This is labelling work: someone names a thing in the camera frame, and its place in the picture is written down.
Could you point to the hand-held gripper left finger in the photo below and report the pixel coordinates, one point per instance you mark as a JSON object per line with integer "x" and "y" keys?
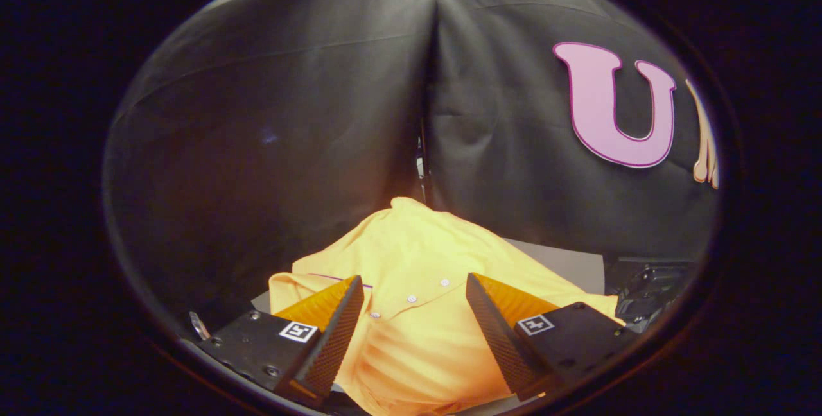
{"x": 337, "y": 332}

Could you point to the orange button shirt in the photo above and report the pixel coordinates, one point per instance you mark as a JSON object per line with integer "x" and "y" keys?
{"x": 417, "y": 339}

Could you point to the black backdrop cloth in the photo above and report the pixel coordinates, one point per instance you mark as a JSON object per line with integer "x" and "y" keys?
{"x": 282, "y": 146}

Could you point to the beige and dark cabinet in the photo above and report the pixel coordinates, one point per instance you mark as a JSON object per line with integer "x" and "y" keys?
{"x": 565, "y": 268}

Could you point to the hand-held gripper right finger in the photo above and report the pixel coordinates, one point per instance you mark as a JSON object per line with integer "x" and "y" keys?
{"x": 498, "y": 339}

